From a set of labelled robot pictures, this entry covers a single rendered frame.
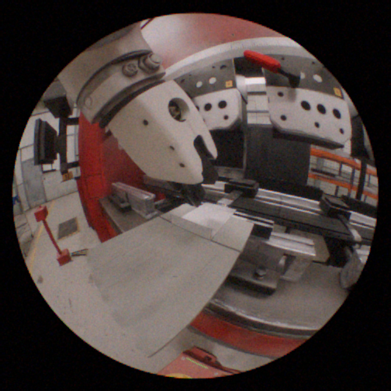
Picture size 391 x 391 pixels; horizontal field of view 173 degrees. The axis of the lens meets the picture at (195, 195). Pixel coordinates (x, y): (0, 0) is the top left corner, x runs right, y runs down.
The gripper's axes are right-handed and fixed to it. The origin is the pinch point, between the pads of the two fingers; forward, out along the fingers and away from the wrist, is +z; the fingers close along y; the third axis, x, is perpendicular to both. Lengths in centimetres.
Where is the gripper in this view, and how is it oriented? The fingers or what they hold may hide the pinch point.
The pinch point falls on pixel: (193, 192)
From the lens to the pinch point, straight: 19.2
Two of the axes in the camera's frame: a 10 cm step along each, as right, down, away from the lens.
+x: -4.6, 8.1, -3.7
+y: -8.0, -2.0, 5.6
